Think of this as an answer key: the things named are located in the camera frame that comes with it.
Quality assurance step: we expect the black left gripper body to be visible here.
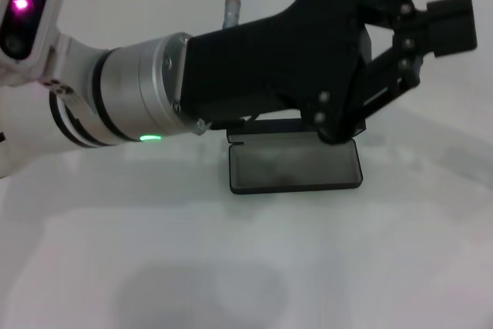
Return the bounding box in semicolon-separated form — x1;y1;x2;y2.
179;0;374;146

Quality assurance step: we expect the black glasses case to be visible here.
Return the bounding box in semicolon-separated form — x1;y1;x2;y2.
226;109;365;196

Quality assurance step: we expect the left gripper cable with plugs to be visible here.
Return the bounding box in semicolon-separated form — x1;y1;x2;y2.
196;0;255;137

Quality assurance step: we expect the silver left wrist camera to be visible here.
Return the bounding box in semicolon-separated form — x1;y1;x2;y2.
0;0;70;87

